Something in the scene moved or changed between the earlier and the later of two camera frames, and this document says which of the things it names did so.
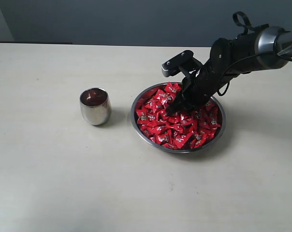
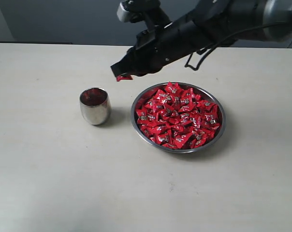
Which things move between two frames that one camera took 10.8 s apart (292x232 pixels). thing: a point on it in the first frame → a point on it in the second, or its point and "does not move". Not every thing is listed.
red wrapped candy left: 144,116 does not move
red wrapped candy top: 173,87 does not move
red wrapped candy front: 179,138 does not move
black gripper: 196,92 → 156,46
